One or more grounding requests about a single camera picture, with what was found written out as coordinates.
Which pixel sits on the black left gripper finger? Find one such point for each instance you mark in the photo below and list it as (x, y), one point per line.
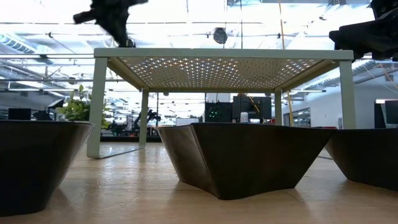
(121, 35)

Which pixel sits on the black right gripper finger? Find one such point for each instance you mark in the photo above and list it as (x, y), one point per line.
(351, 37)

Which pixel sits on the black wavy mini plate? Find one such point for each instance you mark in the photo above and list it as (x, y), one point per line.
(31, 165)
(367, 155)
(242, 158)

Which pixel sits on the black background robot arm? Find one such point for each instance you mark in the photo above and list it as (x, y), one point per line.
(149, 118)

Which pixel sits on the long ceiling light bar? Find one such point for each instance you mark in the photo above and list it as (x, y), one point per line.
(46, 89)
(308, 91)

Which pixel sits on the black monitor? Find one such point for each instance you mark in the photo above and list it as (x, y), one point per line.
(19, 114)
(252, 104)
(378, 115)
(391, 112)

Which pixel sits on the green potted plant white pot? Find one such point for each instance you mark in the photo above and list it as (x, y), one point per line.
(76, 109)

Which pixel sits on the mint green perforated riser shelf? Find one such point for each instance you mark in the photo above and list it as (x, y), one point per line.
(217, 53)

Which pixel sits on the white box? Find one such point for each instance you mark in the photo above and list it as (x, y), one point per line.
(186, 121)

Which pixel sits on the black computer tower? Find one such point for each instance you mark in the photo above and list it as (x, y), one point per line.
(218, 112)

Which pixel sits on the white bottle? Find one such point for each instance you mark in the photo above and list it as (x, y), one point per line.
(244, 117)

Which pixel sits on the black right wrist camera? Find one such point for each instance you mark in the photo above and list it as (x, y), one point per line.
(387, 6)

